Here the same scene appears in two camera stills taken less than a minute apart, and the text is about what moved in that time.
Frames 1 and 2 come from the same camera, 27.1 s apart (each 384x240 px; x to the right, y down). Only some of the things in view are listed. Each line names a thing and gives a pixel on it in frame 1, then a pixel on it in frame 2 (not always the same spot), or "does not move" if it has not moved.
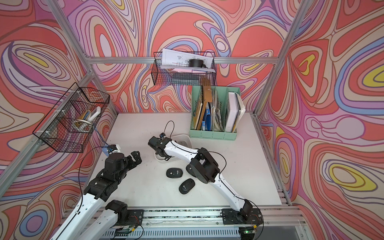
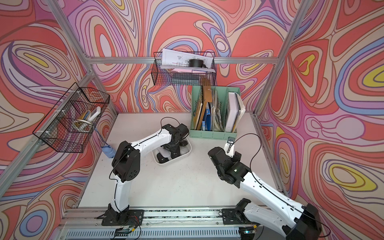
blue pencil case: [108, 148] does not move
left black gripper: [131, 163] -> [175, 149]
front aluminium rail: [277, 222] does not move
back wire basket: [184, 68] does not move
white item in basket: [94, 113] does not move
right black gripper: [167, 156] -> [236, 157]
